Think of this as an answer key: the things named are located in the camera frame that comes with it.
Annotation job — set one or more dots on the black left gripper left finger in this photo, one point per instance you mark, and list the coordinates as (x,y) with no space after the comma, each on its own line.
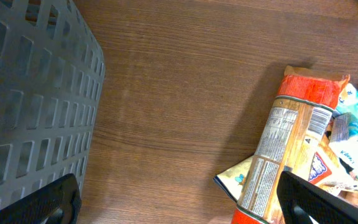
(58,202)

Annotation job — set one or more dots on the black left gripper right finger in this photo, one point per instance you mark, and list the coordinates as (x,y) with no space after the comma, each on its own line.
(303,202)

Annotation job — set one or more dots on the yellow wet wipes packet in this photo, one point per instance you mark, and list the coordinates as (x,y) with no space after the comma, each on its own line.
(328,173)

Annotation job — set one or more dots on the blue white tissue packet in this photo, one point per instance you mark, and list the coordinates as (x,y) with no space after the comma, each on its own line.
(344,136)

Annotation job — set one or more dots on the orange spaghetti packet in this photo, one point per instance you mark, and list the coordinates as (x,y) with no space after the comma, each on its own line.
(300,114)

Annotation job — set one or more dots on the grey plastic basket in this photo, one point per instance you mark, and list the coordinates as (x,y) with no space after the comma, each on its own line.
(51,75)

